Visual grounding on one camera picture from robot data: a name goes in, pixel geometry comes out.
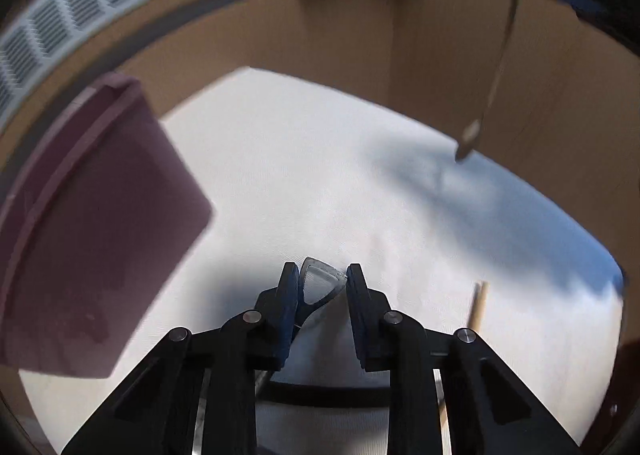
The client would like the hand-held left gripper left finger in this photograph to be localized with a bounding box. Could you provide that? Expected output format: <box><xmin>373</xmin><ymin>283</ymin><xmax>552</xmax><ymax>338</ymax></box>
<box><xmin>62</xmin><ymin>261</ymin><xmax>301</xmax><ymax>455</ymax></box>

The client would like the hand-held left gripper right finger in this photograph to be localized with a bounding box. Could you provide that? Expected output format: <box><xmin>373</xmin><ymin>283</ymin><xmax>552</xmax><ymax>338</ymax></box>
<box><xmin>346</xmin><ymin>263</ymin><xmax>583</xmax><ymax>455</ymax></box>

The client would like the clear-tipped black utensil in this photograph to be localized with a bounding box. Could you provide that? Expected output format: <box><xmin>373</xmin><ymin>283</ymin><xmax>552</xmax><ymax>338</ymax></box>
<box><xmin>292</xmin><ymin>256</ymin><xmax>349</xmax><ymax>336</ymax></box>

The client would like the wooden chopstick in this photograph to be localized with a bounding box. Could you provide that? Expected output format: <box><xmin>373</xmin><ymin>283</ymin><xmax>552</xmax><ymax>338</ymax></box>
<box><xmin>439</xmin><ymin>281</ymin><xmax>490</xmax><ymax>428</ymax></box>

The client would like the thin metal utensil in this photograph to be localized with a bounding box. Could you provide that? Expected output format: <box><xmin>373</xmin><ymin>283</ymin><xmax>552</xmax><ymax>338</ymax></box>
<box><xmin>454</xmin><ymin>0</ymin><xmax>523</xmax><ymax>163</ymax></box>

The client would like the maroon plastic utensil container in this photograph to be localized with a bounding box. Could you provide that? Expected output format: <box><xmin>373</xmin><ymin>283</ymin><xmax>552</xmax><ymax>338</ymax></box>
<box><xmin>0</xmin><ymin>74</ymin><xmax>215</xmax><ymax>380</ymax></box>

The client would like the white tablecloth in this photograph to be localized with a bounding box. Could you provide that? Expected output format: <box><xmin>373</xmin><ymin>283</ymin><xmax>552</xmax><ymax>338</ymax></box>
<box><xmin>20</xmin><ymin>66</ymin><xmax>626</xmax><ymax>455</ymax></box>

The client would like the grey vent grille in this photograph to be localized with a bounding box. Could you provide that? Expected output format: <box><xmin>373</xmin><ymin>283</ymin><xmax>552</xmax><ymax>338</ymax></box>
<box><xmin>0</xmin><ymin>0</ymin><xmax>188</xmax><ymax>131</ymax></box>

